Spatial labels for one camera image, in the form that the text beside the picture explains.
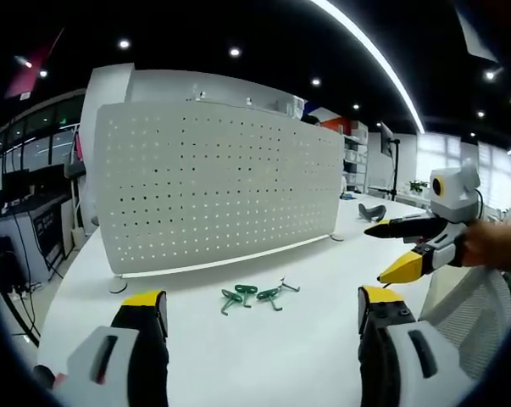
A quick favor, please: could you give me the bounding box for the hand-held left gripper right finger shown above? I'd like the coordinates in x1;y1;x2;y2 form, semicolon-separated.
357;285;477;407

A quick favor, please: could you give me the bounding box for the white mesh chair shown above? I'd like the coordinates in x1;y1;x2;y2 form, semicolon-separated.
419;265;511;381

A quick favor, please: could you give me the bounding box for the group of round ceiling spotlights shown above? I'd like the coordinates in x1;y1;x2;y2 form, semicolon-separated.
19;37;511;141

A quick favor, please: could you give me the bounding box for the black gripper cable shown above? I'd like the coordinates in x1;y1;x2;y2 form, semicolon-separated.
473;187;486;222

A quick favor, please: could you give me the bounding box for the person's right hand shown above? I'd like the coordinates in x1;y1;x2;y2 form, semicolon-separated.
461;219;511;273

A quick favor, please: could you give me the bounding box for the white perforated mounting plate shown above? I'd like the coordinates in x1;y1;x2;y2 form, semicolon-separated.
92;101;346;294

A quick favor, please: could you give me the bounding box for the dark desk with monitors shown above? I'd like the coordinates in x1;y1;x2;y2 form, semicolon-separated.
0;163;89;289

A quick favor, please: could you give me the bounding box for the green hook assembly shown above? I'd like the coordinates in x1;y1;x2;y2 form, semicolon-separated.
234;283;257;309
219;288;245;317
256;287;284;312

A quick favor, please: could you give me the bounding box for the white hook assembly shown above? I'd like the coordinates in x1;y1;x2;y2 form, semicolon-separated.
277;276;303;294

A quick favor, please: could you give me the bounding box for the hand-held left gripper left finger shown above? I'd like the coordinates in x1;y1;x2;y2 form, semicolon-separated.
66;290;169;407

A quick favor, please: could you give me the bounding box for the black monitor on stand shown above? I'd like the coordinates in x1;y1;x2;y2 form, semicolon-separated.
379;121;403;201

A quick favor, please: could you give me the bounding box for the long ceiling light strip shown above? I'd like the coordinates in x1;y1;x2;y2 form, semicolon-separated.
308;0;428;136

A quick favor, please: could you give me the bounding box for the dark grey curved headset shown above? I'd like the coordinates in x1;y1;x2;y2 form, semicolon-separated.
357;203;388;223

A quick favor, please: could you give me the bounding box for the white storage shelf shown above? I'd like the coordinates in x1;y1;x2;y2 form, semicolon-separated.
342;121;371;197

